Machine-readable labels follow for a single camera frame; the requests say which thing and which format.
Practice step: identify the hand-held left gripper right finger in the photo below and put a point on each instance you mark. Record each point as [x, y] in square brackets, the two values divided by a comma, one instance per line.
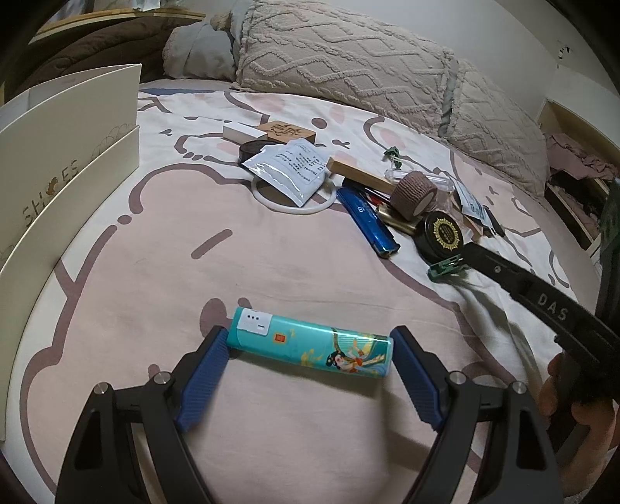
[416, 383]

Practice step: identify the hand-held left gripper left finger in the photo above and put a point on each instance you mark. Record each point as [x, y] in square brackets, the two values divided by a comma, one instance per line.
[203, 383]

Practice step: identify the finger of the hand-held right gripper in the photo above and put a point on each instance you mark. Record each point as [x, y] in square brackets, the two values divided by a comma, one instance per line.
[494, 269]

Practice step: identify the green clip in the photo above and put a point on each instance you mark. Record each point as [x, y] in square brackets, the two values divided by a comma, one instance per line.
[445, 269]

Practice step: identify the black round jar gold pattern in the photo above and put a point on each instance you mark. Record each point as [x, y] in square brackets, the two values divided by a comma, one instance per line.
[445, 235]

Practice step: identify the teal illustrated tube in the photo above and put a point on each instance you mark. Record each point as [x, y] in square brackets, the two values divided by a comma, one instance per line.
[310, 344]

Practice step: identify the white cardboard shoe box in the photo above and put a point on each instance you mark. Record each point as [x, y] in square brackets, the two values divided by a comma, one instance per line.
[68, 145]

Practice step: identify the person's right hand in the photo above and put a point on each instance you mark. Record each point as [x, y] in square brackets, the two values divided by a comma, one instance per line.
[593, 421]

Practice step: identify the small clear packet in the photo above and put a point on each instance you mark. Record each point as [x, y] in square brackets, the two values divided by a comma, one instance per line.
[472, 203]

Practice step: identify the clear plastic tube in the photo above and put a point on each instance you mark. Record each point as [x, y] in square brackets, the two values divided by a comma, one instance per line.
[443, 181]

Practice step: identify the gold metal tube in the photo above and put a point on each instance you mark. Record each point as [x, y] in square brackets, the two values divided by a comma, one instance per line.
[397, 222]

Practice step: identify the brown bandage roll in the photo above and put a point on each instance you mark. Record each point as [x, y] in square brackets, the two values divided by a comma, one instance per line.
[411, 194]

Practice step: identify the red black pen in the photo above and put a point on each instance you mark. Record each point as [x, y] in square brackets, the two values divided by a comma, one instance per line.
[378, 196]

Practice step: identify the pink clothes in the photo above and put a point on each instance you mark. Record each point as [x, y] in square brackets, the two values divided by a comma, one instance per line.
[576, 157]

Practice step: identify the printed pink white blanket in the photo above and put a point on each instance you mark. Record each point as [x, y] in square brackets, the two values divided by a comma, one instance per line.
[290, 271]

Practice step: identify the small beige textured pillow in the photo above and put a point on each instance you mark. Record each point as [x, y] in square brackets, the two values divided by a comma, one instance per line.
[494, 126]

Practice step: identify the wooden cabinet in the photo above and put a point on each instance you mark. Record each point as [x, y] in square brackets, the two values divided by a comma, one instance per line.
[562, 121]

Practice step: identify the wooden stick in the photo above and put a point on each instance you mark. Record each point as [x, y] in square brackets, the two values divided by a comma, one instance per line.
[358, 173]

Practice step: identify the white printed sachet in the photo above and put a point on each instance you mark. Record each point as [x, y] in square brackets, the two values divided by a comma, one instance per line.
[290, 169]

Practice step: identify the small black round tin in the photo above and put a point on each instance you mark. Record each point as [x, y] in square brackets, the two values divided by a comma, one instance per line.
[249, 151]

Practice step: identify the wooden printed box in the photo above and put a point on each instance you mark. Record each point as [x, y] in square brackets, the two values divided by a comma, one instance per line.
[286, 132]

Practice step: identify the small white box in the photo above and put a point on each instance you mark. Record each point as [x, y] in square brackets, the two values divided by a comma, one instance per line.
[242, 132]

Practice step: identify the large beige textured pillow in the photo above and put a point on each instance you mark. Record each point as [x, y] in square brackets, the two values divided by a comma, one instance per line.
[339, 63]

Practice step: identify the grey plush pillow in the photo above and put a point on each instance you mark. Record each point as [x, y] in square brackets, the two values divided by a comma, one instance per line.
[203, 48]

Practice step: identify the brown folded blanket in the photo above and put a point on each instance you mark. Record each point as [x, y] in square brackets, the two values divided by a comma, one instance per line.
[97, 53]

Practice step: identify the wooden shelf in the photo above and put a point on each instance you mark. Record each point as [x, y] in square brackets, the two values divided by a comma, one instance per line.
[111, 9]

